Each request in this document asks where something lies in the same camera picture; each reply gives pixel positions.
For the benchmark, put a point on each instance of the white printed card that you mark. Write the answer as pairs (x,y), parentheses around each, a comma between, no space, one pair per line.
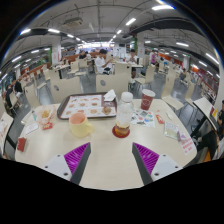
(31,128)

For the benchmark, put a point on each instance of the small brown bun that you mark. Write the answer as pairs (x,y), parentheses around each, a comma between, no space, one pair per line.
(107,110)

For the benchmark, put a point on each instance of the colourful sticker sheet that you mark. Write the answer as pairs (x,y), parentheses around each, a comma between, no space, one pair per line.
(144,119)

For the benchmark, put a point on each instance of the small teal bottle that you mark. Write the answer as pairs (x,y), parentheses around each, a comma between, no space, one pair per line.
(34,116)

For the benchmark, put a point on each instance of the crumpled white napkin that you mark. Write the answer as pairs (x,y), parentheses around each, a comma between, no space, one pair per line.
(109,95)

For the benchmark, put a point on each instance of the ceiling air conditioner unit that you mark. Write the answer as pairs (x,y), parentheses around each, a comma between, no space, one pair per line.
(72,22)

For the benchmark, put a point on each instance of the yellow mug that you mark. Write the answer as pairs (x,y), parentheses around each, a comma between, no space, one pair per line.
(78,126)

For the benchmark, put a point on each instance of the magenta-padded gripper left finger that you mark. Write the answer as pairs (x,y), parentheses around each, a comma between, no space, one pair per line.
(75,158)

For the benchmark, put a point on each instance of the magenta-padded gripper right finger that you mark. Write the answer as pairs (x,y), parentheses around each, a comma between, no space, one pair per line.
(148,158)

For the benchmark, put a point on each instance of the clear plastic drink bottle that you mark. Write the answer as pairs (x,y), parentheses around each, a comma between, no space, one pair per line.
(124,115)

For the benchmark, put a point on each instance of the group of beige chairs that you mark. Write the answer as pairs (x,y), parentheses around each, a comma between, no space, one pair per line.
(148,75)

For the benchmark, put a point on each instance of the green printed flyer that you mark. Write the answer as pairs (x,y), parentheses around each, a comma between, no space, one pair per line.
(171,130)

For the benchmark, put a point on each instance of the red paper cup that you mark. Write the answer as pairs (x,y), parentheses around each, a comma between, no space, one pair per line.
(147,100)

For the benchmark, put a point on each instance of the neighbouring beige table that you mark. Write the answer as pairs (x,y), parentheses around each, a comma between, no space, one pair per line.
(205,110)
(5,130)

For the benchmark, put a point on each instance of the red carton box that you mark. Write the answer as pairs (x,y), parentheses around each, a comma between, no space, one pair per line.
(21,144)

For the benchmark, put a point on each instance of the group of ceiling lights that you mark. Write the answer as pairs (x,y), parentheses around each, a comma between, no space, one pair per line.
(162,7)

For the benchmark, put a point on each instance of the dark tray with printed liner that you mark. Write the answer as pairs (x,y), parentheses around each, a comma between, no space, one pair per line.
(83,106)

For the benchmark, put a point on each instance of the person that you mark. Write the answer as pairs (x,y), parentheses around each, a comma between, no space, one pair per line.
(82,55)
(9,98)
(18,87)
(153,58)
(132,57)
(100,63)
(210,141)

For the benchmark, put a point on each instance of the pink and white flyer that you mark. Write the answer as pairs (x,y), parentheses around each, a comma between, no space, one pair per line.
(187,145)

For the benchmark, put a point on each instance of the clear plastic food bag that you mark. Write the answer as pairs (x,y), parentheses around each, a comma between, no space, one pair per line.
(45,114)

